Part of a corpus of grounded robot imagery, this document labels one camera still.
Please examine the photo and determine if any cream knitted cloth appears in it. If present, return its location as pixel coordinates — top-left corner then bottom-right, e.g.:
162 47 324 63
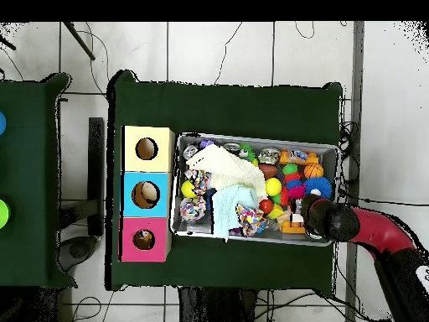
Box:
187 143 269 200

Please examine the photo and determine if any mint green knitted cloth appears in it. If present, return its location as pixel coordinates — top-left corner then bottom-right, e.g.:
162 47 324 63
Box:
211 184 259 241

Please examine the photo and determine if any colourful braided rope toy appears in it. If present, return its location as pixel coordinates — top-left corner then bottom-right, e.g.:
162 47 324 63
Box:
235 204 268 238

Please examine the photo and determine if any shallow clear mesh bin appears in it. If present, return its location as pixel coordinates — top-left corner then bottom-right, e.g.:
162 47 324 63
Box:
170 132 339 247

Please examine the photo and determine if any wooden box with three holes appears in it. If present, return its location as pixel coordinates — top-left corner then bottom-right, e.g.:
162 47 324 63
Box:
120 125 176 263

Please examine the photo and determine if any yellow smiley ball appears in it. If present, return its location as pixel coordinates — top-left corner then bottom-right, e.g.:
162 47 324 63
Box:
180 179 199 200

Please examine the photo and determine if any plain yellow ball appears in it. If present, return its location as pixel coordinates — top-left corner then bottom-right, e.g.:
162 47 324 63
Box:
265 177 283 197

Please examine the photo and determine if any dark green table cloth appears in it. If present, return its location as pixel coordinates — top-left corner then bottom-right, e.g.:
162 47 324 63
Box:
106 70 344 296

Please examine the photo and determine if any pink spiky ball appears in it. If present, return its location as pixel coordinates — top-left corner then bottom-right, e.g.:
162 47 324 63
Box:
287 184 308 201

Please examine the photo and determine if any orange toy basketball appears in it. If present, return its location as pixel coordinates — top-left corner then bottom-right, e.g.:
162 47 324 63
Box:
303 163 325 179

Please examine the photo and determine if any blue spiky ball with eyes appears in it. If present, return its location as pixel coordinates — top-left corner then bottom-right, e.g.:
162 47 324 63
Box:
304 176 333 201

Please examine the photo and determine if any green side table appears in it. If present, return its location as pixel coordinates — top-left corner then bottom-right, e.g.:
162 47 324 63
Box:
0 72 78 289

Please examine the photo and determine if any black tripod leg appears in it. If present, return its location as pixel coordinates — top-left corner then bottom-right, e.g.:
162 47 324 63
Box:
63 22 96 61

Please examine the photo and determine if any green disc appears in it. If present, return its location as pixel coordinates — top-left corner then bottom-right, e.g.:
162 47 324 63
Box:
0 199 11 229

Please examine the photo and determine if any colourful knotted rope ball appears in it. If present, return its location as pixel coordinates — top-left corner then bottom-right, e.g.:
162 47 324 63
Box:
178 195 208 223

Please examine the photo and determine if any black cable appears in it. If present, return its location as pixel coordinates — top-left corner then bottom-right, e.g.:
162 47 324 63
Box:
338 190 429 208

